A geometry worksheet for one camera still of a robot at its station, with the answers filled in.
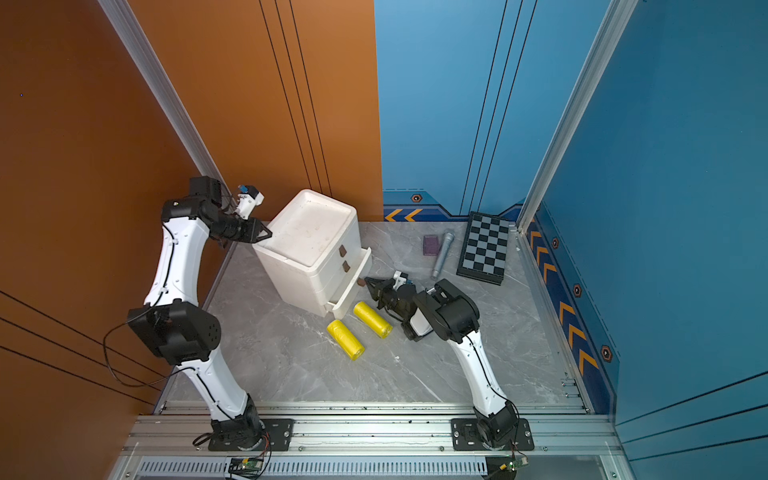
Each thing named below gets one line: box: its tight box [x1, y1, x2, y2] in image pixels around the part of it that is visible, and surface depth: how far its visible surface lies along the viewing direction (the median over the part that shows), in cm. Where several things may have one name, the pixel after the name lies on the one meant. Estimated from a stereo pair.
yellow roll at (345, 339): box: [326, 320, 366, 361], surface depth 89 cm
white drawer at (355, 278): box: [324, 247, 372, 320], surface depth 96 cm
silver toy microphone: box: [432, 232, 455, 279], surface depth 111 cm
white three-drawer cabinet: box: [252, 189, 372, 320], surface depth 89 cm
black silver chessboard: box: [456, 211, 510, 286], surface depth 111 cm
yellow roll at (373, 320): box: [353, 301, 393, 339], surface depth 93 cm
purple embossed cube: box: [423, 235, 439, 256], surface depth 111 cm
